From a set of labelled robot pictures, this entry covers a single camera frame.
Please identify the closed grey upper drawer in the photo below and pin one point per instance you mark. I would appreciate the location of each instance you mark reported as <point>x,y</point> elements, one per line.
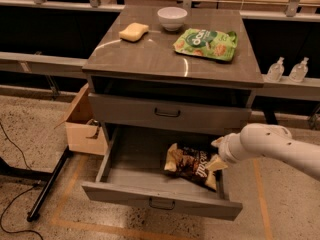
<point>177,116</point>

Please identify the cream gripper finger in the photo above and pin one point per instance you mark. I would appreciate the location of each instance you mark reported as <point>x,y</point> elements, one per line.
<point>216,143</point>
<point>215,164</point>

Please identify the black table leg base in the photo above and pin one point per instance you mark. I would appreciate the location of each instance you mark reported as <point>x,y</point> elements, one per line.
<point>47,179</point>

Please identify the open grey lower drawer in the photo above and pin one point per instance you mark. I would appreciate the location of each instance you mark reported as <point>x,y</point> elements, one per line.
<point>132,173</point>

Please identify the clear pump bottle left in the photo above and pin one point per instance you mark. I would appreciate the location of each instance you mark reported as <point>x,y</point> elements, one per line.
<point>275,71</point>

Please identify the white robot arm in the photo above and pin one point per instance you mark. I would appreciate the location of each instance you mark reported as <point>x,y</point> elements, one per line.
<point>271,141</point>

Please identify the clear pump bottle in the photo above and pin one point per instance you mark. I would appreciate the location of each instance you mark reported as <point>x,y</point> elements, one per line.
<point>299,71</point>
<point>275,71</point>

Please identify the cardboard box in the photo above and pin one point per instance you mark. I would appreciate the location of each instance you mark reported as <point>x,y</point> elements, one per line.
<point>83,131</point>

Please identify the yellow sponge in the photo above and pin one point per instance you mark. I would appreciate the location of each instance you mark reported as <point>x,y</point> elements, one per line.
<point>133,32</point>

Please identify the brown chip bag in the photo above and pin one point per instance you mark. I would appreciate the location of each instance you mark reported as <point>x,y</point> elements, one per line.
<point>191,164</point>

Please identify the grey drawer cabinet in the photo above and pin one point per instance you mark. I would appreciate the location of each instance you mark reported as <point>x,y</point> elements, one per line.
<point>151,69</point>

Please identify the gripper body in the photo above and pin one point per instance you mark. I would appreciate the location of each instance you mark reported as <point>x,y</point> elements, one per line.
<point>227,149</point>

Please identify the clear pump bottle right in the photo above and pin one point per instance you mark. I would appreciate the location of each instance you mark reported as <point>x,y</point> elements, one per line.
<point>299,71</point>

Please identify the white bowl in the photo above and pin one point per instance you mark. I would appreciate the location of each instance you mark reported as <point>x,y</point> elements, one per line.
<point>172,18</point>

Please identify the grey metal workbench frame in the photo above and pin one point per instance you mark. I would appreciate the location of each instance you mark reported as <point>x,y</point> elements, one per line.
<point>308,89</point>

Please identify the green snack bag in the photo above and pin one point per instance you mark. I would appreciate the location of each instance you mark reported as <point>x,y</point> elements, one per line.
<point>208,44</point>

